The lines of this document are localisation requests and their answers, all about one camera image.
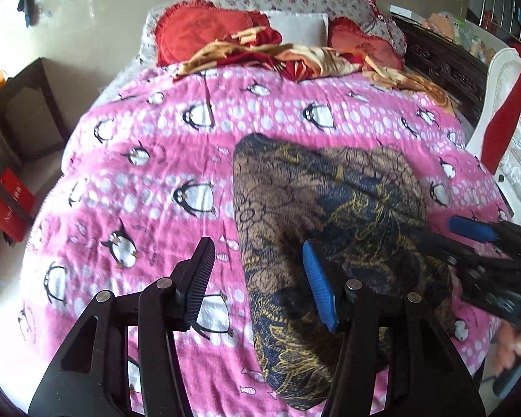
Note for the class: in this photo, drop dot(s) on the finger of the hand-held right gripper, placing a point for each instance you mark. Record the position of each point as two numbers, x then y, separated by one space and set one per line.
473 228
460 249

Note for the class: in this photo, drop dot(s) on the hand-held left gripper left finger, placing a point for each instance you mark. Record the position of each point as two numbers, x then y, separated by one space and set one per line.
197 289

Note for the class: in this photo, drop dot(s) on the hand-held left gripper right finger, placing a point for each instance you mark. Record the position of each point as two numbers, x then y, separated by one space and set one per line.
319 286

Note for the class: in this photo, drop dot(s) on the brown blue patterned garment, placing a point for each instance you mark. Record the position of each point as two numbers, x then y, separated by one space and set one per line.
286 208

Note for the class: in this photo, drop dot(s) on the person's right hand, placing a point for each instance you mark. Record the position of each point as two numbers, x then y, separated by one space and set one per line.
512 343

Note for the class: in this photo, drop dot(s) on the red cloth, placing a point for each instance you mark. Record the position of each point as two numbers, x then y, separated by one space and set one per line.
508 113

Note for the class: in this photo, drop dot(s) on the white armchair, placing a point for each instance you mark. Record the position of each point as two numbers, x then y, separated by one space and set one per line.
503 69

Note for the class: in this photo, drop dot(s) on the pink penguin blanket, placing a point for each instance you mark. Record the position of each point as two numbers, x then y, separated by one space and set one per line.
134 139

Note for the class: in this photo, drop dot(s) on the dark carved wooden headboard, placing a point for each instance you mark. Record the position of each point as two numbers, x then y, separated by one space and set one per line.
438 65

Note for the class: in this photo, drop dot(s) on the clutter of small packets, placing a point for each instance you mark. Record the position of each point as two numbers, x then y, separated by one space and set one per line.
460 30

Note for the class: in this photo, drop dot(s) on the red gift bag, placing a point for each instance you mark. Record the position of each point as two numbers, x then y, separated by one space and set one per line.
17 191

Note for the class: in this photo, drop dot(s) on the red boxes on floor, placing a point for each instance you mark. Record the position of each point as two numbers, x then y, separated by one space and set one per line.
4 217

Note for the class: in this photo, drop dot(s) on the small red heart pillow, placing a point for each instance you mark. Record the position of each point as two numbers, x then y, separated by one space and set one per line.
360 43

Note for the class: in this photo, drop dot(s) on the red yellow blanket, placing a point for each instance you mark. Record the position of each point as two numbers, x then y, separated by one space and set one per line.
304 61

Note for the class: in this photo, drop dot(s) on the white pillow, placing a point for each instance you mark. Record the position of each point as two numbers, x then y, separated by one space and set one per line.
295 26

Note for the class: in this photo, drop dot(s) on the large red heart pillow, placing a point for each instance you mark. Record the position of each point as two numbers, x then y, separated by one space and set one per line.
199 26

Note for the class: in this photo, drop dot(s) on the dark wooden table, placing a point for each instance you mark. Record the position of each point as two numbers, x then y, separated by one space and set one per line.
30 82

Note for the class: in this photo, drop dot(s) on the blue hanging clothing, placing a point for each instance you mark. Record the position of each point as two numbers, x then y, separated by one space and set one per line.
26 4

